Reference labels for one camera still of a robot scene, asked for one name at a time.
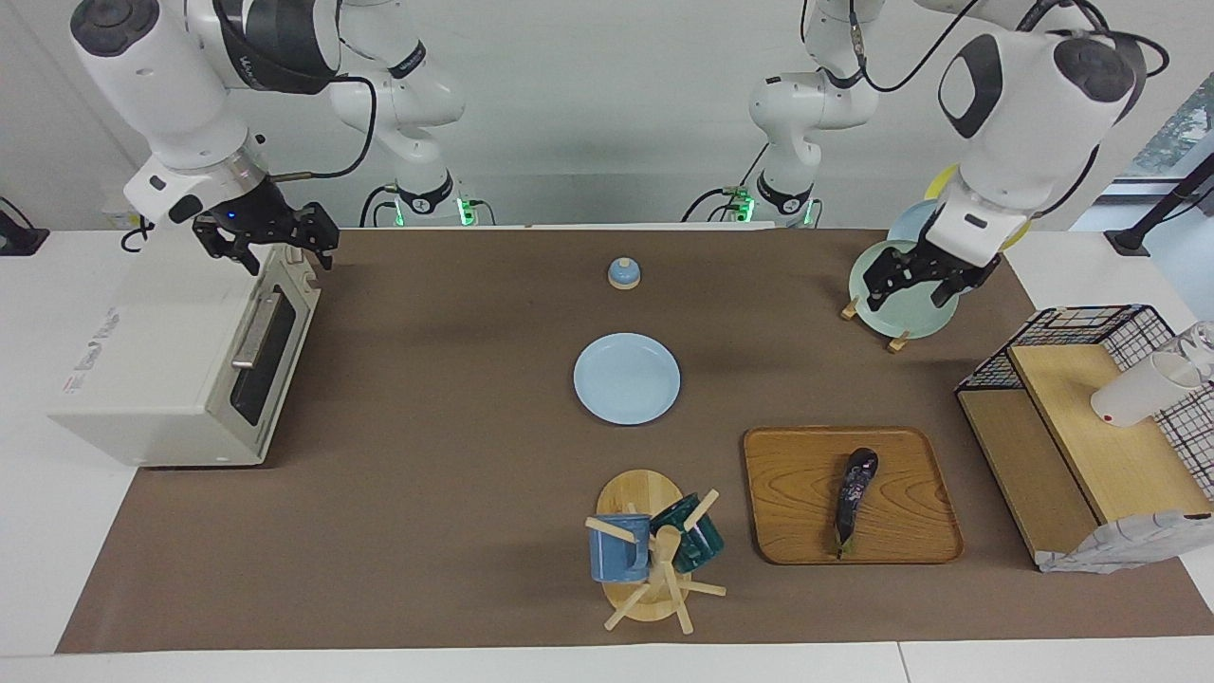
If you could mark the black desk clamp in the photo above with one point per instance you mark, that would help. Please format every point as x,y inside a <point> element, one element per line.
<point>19,237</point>

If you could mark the dark green mug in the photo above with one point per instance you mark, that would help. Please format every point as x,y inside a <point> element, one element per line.
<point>700,545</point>

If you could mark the cream toaster oven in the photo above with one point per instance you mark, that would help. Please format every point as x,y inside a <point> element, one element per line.
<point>142,360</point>

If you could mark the wooden two-tier shelf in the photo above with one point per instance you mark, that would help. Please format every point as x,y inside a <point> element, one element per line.
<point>1119,465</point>

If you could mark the white cup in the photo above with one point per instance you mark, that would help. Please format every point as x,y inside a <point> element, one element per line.
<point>1138,394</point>

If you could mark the wooden serving tray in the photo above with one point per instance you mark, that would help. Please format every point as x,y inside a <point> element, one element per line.
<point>806,503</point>

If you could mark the pale green plate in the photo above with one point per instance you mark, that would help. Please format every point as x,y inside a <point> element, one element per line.
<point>910,313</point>

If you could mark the window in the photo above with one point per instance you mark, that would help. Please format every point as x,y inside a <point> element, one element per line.
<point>1176,133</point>

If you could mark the yellow plate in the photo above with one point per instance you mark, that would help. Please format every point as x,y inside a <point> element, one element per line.
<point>944,180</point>

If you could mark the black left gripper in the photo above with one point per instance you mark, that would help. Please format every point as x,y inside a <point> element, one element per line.
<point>948,261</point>

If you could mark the clear glass cup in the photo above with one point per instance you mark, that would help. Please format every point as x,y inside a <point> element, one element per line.
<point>1200,341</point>

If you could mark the grey patterned cloth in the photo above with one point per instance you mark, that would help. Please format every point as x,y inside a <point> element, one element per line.
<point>1119,545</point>

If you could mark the brown table mat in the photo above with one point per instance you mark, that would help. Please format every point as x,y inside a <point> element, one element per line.
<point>455,427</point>

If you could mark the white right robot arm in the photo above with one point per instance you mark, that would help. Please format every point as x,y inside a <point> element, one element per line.
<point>171,85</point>

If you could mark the wooden plate rack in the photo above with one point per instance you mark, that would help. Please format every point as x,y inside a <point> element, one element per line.
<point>896,341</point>

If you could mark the dark purple eggplant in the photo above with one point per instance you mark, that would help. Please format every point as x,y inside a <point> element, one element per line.
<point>854,493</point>

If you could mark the racked light blue plate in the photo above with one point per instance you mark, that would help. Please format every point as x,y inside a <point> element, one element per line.
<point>912,223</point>

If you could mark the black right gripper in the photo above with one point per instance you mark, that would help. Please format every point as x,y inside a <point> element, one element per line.
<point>254,213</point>

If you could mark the wooden mug tree stand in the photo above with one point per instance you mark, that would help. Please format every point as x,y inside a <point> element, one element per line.
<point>637,493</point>

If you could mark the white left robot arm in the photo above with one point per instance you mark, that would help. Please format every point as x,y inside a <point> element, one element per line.
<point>1024,123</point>

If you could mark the blue mug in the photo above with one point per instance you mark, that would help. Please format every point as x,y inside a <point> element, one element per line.
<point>615,555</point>

